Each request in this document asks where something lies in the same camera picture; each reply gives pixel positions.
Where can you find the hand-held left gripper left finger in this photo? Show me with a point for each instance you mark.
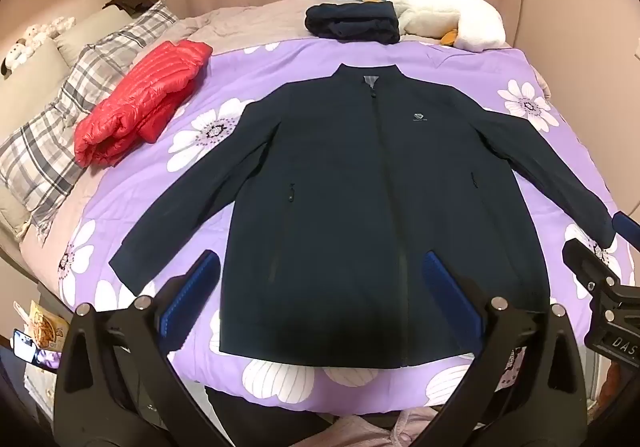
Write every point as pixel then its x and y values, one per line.
pixel 192 287

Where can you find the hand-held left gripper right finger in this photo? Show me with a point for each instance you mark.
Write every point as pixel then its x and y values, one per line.
pixel 447 292

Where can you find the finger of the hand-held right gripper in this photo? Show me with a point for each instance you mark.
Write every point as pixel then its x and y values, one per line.
pixel 627 224
pixel 587 259

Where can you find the navy zip jacket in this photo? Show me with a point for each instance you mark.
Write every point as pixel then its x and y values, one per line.
pixel 350 177

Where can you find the folded navy clothes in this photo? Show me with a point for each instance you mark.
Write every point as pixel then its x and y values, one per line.
pixel 350 22

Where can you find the pink pajamas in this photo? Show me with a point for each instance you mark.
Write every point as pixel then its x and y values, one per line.
pixel 390 429

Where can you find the yellow snack packet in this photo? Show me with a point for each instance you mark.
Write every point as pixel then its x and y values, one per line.
pixel 45 324

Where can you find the smartphone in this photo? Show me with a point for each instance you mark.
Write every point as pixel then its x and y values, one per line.
pixel 25 346

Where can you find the red puffer jacket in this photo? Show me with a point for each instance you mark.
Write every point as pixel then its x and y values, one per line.
pixel 140 97

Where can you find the grey plaid pillow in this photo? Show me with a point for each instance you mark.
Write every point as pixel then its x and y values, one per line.
pixel 55 137

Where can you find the purple floral blanket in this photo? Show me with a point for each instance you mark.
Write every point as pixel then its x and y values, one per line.
pixel 210 77

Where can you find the large beige pillow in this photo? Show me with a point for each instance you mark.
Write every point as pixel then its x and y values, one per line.
pixel 30 87

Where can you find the small beige pillow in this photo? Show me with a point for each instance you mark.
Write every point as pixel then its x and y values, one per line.
pixel 90 34

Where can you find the white plush dog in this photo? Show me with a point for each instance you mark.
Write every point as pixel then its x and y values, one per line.
pixel 15 56

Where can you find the dark brown cloth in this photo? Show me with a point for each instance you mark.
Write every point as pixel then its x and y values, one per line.
pixel 127 2

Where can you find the small white plush toy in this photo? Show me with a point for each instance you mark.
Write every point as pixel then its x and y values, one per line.
pixel 50 27

